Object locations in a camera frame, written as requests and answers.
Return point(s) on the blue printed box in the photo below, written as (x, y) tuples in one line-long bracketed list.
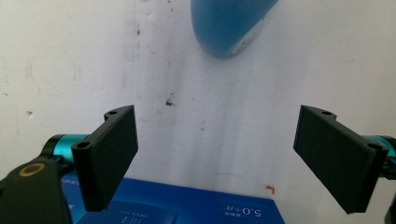
[(174, 203)]

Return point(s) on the blue rounded plastic bottle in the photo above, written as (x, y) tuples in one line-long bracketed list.
[(222, 25)]

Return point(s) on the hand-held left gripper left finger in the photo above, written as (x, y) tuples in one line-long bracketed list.
[(104, 158)]

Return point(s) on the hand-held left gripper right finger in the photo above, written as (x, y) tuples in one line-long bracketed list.
[(339, 158)]

